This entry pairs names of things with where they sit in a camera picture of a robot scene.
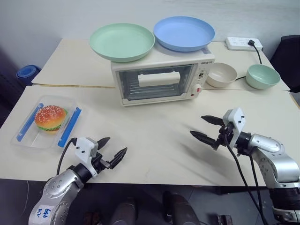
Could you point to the white power strip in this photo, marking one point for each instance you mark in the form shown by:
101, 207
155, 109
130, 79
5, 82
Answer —
236, 43

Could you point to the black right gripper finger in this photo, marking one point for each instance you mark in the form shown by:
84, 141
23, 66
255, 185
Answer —
214, 120
205, 139

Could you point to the black chair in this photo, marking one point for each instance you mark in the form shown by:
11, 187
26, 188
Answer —
289, 58

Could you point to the blue plastic plate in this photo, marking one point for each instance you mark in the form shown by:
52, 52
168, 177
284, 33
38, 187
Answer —
184, 31

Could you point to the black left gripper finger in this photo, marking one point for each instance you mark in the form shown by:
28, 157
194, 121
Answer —
118, 157
103, 143

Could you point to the blue rolled mat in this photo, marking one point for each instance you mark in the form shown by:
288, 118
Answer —
27, 72

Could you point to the cream mini toaster oven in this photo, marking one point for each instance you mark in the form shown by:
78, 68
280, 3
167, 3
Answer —
199, 70

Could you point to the beige bowl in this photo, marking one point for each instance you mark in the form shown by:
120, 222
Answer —
221, 75

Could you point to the green plastic plate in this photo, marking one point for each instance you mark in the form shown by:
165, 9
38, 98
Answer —
122, 42

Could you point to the clear container with blue clips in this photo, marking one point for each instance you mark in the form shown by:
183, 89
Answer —
30, 140

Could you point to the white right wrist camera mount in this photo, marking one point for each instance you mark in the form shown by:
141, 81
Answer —
237, 122

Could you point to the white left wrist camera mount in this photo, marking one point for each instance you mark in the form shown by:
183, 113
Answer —
85, 147

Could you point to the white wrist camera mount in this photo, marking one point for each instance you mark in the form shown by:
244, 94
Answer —
85, 147
237, 122

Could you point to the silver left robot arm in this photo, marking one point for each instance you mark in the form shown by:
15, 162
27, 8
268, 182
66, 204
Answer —
58, 189

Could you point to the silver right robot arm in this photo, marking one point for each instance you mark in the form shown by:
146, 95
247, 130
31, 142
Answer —
276, 161

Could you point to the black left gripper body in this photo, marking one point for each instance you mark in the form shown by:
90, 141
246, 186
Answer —
99, 162

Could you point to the toy hamburger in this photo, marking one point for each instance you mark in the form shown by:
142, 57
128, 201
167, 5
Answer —
50, 117

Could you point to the green bowl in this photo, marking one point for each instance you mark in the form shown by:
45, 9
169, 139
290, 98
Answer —
262, 76

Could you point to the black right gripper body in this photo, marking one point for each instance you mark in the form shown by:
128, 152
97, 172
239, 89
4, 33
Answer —
225, 136

